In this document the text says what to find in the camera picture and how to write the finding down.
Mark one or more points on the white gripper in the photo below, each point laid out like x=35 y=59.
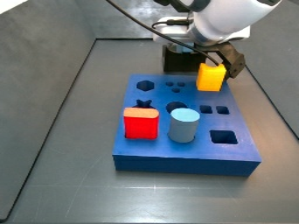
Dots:
x=191 y=30

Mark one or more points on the light blue rectangular block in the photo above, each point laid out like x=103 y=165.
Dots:
x=181 y=49

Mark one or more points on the black curved fixture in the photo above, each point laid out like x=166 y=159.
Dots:
x=181 y=61

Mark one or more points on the blue shape sorter board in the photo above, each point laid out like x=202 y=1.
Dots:
x=222 y=149

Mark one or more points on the yellow arch block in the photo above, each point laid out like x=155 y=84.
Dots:
x=210 y=77

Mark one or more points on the light blue cylinder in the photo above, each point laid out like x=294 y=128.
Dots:
x=185 y=122

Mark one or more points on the red rounded block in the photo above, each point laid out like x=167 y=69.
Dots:
x=141 y=123

